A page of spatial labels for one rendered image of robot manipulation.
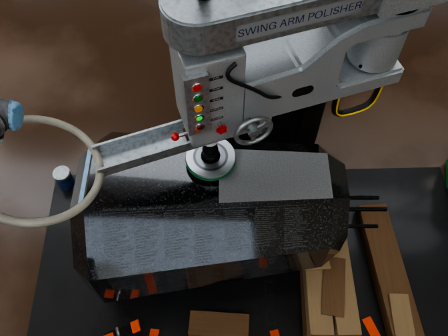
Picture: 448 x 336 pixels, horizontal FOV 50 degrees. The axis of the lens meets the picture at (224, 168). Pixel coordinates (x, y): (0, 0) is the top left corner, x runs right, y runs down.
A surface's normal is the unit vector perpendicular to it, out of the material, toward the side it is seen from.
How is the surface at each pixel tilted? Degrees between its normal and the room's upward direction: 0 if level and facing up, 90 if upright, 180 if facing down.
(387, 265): 0
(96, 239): 45
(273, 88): 90
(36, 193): 0
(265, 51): 4
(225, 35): 90
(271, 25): 90
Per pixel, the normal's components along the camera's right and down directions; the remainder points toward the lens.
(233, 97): 0.32, 0.81
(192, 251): 0.04, 0.22
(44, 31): 0.00, -0.53
